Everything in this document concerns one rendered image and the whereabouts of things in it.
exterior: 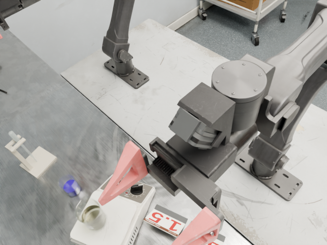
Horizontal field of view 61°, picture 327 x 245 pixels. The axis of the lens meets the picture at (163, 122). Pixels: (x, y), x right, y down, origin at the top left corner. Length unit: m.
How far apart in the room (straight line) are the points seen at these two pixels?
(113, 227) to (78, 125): 0.41
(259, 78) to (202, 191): 0.13
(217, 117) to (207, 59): 0.85
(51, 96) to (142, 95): 0.34
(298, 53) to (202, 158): 0.23
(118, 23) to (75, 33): 1.22
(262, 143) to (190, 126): 0.43
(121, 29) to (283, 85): 0.65
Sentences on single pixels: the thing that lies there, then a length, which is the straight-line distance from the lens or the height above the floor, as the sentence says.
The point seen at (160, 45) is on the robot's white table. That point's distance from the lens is 1.18.
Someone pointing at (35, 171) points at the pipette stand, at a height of 0.91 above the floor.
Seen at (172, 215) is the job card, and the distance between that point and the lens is 0.75.
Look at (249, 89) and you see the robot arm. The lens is 0.30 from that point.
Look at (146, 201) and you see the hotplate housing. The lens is 0.72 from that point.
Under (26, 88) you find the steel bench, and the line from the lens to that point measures 1.19.
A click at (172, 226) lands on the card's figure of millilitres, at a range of 0.72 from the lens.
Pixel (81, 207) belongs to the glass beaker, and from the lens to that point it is 0.65.
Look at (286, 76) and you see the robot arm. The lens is 0.42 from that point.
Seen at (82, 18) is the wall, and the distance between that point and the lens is 2.14.
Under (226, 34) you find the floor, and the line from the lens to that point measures 2.77.
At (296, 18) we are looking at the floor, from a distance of 3.08.
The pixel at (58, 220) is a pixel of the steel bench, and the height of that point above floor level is 0.90.
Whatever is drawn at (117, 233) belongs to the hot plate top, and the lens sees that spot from 0.67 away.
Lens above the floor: 1.61
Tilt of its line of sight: 53 degrees down
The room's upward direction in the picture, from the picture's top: 9 degrees counter-clockwise
